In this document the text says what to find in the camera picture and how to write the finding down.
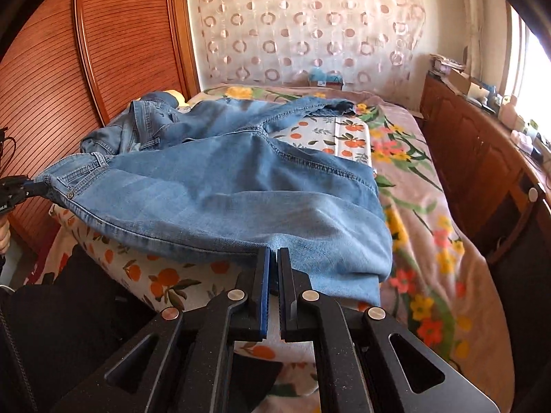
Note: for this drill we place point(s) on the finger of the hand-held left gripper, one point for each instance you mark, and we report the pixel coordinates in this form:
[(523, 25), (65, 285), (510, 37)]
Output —
[(32, 192), (26, 182)]

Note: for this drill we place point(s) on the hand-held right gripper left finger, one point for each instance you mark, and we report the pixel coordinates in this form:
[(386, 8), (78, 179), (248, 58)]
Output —
[(263, 292)]

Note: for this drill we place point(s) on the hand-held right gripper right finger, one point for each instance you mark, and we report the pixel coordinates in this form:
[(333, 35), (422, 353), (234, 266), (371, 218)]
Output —
[(285, 292)]

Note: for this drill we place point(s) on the person's left hand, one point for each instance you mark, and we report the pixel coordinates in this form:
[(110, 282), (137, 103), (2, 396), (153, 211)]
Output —
[(4, 236)]

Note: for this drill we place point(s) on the orange fruit print blanket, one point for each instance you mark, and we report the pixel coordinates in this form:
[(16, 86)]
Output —
[(172, 279)]

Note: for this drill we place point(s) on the wooden slatted wardrobe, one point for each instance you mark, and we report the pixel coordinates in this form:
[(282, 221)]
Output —
[(86, 51)]

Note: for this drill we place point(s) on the floral blanket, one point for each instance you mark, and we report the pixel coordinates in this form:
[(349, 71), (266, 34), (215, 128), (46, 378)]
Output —
[(422, 206)]

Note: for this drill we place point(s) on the yellow plush toy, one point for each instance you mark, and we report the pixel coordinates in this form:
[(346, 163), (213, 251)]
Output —
[(176, 94)]

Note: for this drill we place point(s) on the blue item at bed head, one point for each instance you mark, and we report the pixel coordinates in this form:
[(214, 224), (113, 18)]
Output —
[(325, 85)]

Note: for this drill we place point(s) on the wooden cabinet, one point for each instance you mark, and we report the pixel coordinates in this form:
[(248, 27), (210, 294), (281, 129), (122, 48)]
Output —
[(465, 137)]

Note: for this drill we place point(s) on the circle pattern sheer curtain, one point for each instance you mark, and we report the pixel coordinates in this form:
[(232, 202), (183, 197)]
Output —
[(301, 21)]

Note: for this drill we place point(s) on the open cardboard box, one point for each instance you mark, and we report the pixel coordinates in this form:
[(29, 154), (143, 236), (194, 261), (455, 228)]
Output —
[(458, 81)]

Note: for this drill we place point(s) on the stack of papers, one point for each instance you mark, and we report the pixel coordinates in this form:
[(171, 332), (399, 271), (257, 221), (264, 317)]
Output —
[(447, 64)]

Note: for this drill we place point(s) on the white plastic jug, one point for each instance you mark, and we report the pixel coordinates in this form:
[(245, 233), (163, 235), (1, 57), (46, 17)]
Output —
[(508, 112)]

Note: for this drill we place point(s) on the window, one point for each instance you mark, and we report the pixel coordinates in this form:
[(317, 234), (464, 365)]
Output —
[(533, 77)]

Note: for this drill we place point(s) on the beige window curtain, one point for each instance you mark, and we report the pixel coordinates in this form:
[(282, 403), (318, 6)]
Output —
[(471, 17)]

